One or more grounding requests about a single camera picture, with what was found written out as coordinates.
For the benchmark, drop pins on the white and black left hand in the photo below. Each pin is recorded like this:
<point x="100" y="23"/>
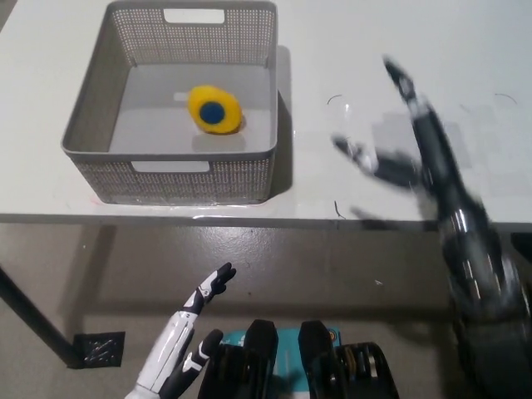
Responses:
<point x="166" y="357"/>

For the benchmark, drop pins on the black right hand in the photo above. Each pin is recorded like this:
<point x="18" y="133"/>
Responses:
<point x="436" y="158"/>

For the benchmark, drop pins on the yellow duck toy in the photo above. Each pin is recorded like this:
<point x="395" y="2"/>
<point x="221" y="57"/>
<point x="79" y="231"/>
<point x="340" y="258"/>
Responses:
<point x="214" y="110"/>

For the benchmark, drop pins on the black floor plate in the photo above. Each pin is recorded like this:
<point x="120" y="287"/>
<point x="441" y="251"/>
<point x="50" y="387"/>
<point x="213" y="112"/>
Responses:
<point x="99" y="349"/>

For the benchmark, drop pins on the black table leg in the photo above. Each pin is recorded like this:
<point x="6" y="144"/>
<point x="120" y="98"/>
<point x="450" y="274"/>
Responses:
<point x="33" y="320"/>

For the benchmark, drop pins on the grey perforated plastic basket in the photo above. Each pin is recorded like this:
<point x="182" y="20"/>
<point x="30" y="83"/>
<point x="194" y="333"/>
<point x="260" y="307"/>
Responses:
<point x="183" y="183"/>

